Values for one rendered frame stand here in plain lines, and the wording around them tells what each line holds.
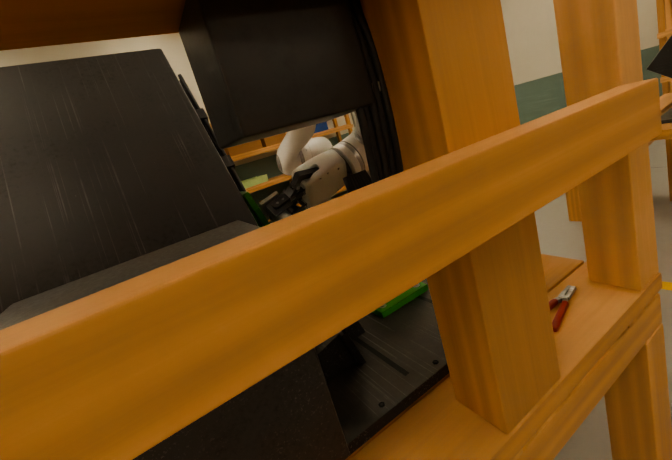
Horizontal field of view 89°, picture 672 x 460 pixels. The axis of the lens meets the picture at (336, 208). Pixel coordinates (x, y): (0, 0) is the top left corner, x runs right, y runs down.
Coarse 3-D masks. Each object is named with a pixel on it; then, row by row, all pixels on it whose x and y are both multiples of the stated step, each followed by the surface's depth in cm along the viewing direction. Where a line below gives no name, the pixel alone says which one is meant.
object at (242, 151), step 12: (336, 120) 742; (348, 120) 707; (324, 132) 667; (336, 132) 747; (240, 144) 581; (252, 144) 591; (264, 144) 615; (276, 144) 612; (240, 156) 568; (252, 180) 590; (264, 180) 605; (276, 180) 607; (252, 192) 581
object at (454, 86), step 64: (384, 0) 38; (448, 0) 37; (576, 0) 59; (384, 64) 42; (448, 64) 37; (576, 64) 62; (640, 64) 61; (448, 128) 38; (640, 192) 63; (512, 256) 45; (640, 256) 65; (448, 320) 48; (512, 320) 45; (512, 384) 46
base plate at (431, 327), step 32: (384, 320) 77; (416, 320) 74; (384, 352) 67; (416, 352) 64; (352, 384) 61; (384, 384) 59; (416, 384) 57; (352, 416) 54; (384, 416) 53; (352, 448) 50
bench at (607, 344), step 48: (576, 288) 72; (624, 288) 68; (576, 336) 60; (624, 336) 63; (576, 384) 54; (624, 384) 75; (384, 432) 52; (432, 432) 50; (480, 432) 48; (528, 432) 48; (624, 432) 79
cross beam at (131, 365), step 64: (512, 128) 43; (576, 128) 42; (640, 128) 51; (384, 192) 28; (448, 192) 31; (512, 192) 36; (192, 256) 24; (256, 256) 22; (320, 256) 25; (384, 256) 28; (448, 256) 32; (64, 320) 18; (128, 320) 19; (192, 320) 21; (256, 320) 23; (320, 320) 25; (0, 384) 16; (64, 384) 18; (128, 384) 19; (192, 384) 21; (0, 448) 17; (64, 448) 18; (128, 448) 19
